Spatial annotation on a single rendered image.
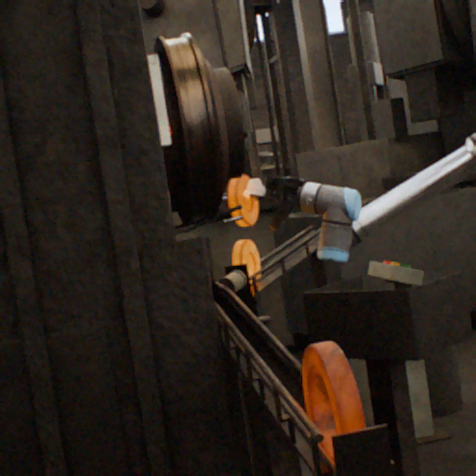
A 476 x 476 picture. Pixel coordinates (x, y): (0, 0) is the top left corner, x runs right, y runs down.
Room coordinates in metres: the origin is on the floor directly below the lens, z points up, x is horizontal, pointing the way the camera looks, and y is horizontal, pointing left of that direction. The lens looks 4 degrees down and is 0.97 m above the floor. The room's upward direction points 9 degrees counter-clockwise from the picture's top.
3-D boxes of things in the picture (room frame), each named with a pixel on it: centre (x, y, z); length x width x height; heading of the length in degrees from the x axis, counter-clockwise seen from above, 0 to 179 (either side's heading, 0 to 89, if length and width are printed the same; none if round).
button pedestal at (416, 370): (3.09, -0.53, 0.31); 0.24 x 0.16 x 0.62; 10
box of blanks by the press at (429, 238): (4.93, -0.77, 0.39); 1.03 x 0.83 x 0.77; 115
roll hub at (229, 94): (2.31, -0.02, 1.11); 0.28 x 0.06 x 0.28; 10
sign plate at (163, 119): (1.94, 0.13, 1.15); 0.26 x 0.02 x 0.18; 10
